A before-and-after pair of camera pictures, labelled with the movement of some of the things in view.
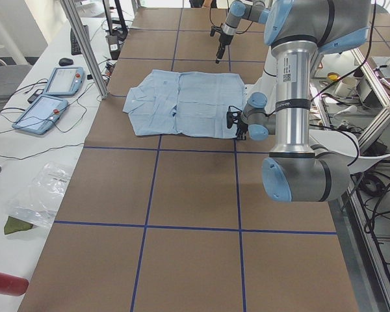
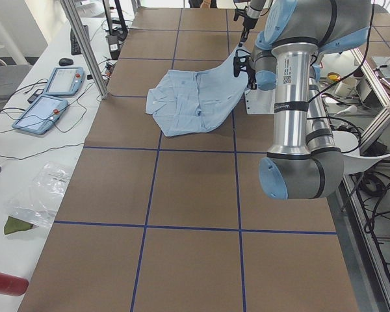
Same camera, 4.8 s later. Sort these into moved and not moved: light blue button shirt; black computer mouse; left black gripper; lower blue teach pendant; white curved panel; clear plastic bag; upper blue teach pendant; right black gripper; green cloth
Moved: left black gripper; light blue button shirt; right black gripper
Not moved: green cloth; black computer mouse; lower blue teach pendant; clear plastic bag; upper blue teach pendant; white curved panel
